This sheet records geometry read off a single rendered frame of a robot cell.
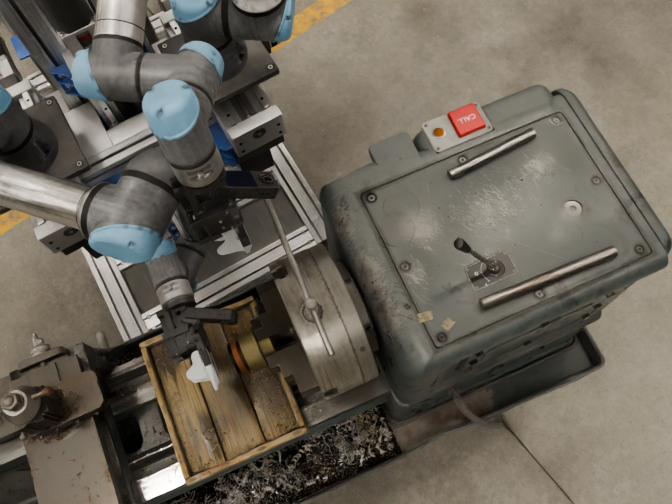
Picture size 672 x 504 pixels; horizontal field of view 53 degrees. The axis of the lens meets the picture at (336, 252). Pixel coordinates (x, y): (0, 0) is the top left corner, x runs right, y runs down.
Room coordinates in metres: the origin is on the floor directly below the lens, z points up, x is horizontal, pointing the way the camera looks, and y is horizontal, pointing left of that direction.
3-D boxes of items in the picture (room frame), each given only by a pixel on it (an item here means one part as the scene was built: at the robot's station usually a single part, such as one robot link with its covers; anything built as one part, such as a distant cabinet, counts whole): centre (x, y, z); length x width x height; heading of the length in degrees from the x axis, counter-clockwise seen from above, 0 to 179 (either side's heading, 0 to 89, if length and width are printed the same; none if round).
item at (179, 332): (0.41, 0.35, 1.08); 0.12 x 0.09 x 0.08; 16
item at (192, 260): (0.57, 0.38, 0.97); 0.11 x 0.08 x 0.11; 153
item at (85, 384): (0.29, 0.66, 0.99); 0.20 x 0.10 x 0.05; 106
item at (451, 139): (0.71, -0.29, 1.23); 0.13 x 0.08 x 0.05; 106
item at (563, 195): (0.51, -0.32, 1.06); 0.59 x 0.48 x 0.39; 106
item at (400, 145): (0.67, -0.15, 1.24); 0.09 x 0.08 x 0.03; 106
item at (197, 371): (0.30, 0.32, 1.09); 0.09 x 0.06 x 0.03; 16
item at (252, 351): (0.34, 0.21, 1.08); 0.09 x 0.09 x 0.09; 16
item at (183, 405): (0.30, 0.32, 0.89); 0.36 x 0.30 x 0.04; 16
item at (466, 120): (0.72, -0.31, 1.26); 0.06 x 0.06 x 0.02; 16
